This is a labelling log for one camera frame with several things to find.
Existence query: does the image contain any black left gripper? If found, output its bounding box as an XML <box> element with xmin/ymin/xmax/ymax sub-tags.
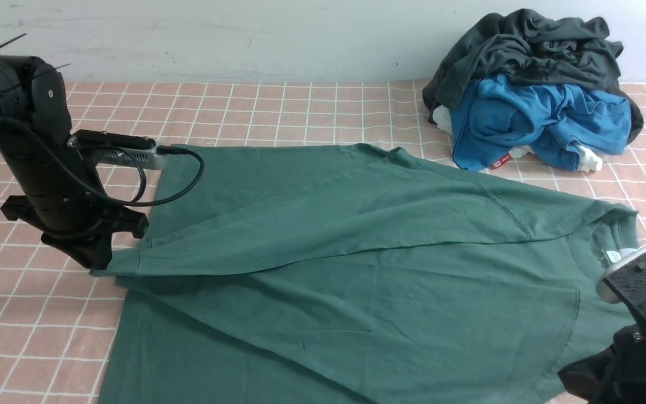
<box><xmin>0</xmin><ymin>135</ymin><xmax>148</xmax><ymax>270</ymax></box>

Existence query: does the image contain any green long-sleeve top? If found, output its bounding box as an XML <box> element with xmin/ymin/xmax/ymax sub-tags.
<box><xmin>98</xmin><ymin>144</ymin><xmax>638</xmax><ymax>403</ymax></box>

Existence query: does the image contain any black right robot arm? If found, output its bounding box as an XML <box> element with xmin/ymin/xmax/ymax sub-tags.
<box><xmin>558</xmin><ymin>245</ymin><xmax>646</xmax><ymax>403</ymax></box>

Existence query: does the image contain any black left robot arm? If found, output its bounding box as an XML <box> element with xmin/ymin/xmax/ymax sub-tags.
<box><xmin>0</xmin><ymin>56</ymin><xmax>148</xmax><ymax>270</ymax></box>

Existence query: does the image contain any blue crumpled garment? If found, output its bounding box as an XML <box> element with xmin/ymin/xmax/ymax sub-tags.
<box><xmin>450</xmin><ymin>74</ymin><xmax>631</xmax><ymax>171</ymax></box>

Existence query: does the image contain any dark grey crumpled garment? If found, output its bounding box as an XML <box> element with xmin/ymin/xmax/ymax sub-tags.
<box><xmin>421</xmin><ymin>8</ymin><xmax>626</xmax><ymax>112</ymax></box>

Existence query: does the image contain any black left camera cable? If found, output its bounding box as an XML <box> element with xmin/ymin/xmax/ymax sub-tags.
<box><xmin>0</xmin><ymin>115</ymin><xmax>205</xmax><ymax>208</ymax></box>

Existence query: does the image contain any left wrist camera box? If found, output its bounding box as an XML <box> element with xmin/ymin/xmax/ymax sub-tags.
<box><xmin>67</xmin><ymin>130</ymin><xmax>166</xmax><ymax>171</ymax></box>

